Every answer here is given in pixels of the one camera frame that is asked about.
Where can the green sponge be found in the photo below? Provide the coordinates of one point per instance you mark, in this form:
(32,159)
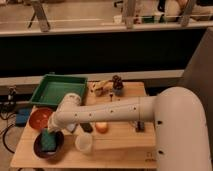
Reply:
(48,141)

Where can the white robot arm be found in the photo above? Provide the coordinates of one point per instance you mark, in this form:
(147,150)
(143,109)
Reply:
(182,141)

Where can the red bowl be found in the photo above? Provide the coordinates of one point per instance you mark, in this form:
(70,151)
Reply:
(39,118)

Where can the yellow banana toy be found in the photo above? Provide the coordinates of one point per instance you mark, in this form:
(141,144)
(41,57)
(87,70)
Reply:
(98,87)

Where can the orange apple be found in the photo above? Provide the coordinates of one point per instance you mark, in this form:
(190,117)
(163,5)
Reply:
(101,127)

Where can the black remote control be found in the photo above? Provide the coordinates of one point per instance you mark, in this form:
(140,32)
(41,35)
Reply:
(86,127)

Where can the green plastic tray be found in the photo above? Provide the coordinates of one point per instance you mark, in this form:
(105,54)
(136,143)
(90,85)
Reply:
(52,89)

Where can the white plastic cup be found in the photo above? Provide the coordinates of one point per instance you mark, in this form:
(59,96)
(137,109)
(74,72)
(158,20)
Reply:
(84,143)

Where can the blue box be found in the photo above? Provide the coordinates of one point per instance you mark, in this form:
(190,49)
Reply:
(22,116)

